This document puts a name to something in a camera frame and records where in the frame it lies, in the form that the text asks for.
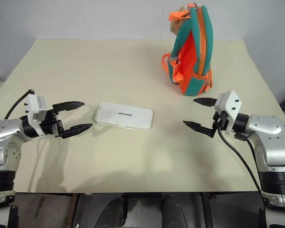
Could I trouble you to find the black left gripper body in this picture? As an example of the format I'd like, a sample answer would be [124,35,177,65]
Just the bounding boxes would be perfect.
[37,108,64,139]

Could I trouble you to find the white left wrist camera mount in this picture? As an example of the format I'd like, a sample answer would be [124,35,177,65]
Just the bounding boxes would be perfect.
[25,94,48,127]

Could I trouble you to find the dark rounded shape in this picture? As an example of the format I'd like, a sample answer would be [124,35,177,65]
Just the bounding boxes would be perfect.
[161,195,189,228]
[94,197,128,228]

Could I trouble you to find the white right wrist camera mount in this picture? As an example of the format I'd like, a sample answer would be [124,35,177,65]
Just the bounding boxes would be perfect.
[214,90,242,133]

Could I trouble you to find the teal and orange backpack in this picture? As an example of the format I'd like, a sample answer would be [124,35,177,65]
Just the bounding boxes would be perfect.
[161,2,215,96]

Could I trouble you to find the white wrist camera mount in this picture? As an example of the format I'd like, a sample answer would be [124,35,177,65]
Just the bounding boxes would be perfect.
[25,94,48,127]
[214,90,242,133]

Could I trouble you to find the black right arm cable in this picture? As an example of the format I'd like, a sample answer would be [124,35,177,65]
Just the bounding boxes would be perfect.
[216,123,263,193]

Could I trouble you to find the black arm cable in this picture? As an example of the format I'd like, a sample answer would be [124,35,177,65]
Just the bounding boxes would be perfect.
[4,89,35,120]
[216,123,263,193]

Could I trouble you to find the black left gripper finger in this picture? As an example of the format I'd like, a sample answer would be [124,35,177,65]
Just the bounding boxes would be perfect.
[60,123,94,139]
[52,101,86,113]

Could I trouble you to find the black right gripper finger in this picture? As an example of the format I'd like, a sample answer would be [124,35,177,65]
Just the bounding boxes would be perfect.
[193,97,217,108]
[182,120,219,138]

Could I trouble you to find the black table frame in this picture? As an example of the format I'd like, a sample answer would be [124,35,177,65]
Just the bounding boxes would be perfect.
[8,191,274,228]

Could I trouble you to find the white rectangular case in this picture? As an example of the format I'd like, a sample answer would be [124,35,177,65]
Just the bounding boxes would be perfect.
[94,102,155,131]

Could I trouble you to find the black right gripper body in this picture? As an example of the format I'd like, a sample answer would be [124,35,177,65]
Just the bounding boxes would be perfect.
[211,111,230,131]

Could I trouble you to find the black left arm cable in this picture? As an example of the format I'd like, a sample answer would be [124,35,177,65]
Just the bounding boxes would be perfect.
[4,89,35,120]

